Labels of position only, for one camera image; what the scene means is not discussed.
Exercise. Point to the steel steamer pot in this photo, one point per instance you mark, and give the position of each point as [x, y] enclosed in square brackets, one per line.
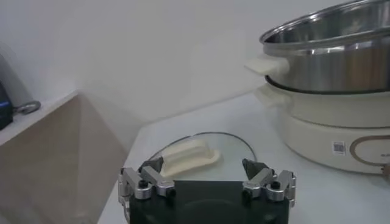
[310, 137]

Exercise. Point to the white side table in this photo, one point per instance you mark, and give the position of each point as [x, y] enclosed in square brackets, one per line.
[36, 117]

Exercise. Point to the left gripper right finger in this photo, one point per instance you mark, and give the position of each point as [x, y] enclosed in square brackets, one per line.
[262, 178]

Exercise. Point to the steel steamer basket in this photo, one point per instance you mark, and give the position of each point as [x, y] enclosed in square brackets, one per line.
[320, 70]

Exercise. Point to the black laptop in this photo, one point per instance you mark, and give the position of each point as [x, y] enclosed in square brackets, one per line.
[5, 115]

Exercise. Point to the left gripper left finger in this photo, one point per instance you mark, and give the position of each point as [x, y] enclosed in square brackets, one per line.
[149, 178]

